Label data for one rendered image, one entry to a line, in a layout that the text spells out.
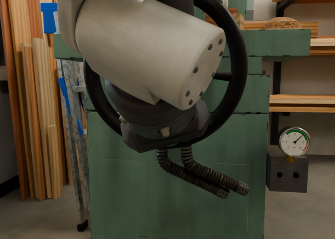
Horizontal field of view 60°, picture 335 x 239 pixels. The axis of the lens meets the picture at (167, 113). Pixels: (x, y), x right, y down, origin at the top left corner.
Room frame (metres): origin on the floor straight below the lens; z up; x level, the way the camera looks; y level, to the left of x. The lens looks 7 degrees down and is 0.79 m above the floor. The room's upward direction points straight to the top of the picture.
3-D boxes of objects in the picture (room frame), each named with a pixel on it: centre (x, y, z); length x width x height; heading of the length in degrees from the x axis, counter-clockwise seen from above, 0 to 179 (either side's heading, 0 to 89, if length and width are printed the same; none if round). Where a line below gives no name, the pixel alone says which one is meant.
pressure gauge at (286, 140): (0.61, -0.27, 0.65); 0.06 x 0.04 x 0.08; 82
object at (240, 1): (1.01, -0.22, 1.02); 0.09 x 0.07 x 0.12; 82
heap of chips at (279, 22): (0.73, -0.27, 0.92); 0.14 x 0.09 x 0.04; 172
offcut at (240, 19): (0.70, -0.15, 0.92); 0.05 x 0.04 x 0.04; 154
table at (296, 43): (0.74, -0.02, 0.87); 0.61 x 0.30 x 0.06; 82
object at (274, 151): (0.68, -0.28, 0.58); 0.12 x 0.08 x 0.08; 172
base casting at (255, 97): (0.97, -0.05, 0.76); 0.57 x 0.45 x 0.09; 172
